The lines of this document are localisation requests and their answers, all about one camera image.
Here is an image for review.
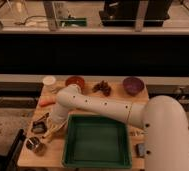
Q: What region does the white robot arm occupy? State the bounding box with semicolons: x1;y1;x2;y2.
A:
50;84;189;171

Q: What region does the black binder clip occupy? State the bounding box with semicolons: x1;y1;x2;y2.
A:
32;122;47;134

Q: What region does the orange carrot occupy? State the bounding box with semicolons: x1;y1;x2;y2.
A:
38;97;56;107

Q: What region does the small metal cup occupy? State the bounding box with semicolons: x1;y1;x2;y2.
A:
26;137;42;153

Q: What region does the green plastic tray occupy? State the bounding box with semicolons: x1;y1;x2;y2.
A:
62;115;132;169

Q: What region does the orange red bowl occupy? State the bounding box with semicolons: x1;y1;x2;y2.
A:
65;76;85;89

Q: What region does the black stand left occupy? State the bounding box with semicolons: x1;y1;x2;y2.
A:
0;129;26;171

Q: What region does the dark grape bunch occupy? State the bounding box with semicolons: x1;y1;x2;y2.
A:
92;80;111;96

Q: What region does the metal fork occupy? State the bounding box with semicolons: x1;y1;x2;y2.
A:
130;131;144;136

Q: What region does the purple bowl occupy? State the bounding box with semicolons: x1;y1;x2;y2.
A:
123;77;145;96

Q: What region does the blue sponge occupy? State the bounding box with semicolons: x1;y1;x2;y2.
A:
136;143;145;158

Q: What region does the green box background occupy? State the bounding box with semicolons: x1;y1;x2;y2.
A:
59;18;87;27

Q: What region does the black machine background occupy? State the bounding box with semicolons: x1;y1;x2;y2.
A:
99;0;173;27

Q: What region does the black handled knife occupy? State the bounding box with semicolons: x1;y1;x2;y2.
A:
36;113;49;123

